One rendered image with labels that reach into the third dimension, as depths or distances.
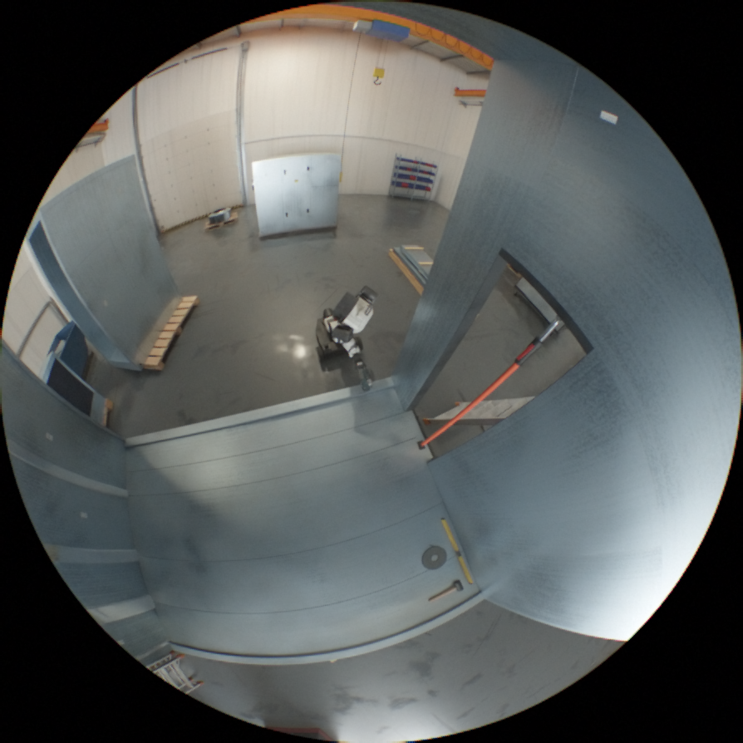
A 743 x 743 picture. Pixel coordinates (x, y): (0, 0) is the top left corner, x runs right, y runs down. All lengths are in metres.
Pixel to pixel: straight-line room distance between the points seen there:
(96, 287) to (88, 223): 0.84
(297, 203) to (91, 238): 4.58
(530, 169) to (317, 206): 5.63
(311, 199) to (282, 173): 1.04
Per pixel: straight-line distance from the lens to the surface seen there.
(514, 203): 1.06
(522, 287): 5.99
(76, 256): 3.55
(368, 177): 11.13
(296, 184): 6.05
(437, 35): 8.49
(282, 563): 2.18
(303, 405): 2.19
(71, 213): 3.63
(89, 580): 2.87
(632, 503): 1.08
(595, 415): 0.95
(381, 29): 7.65
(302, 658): 2.65
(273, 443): 2.17
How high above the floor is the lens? 2.40
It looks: 57 degrees down
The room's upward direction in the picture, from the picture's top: 13 degrees clockwise
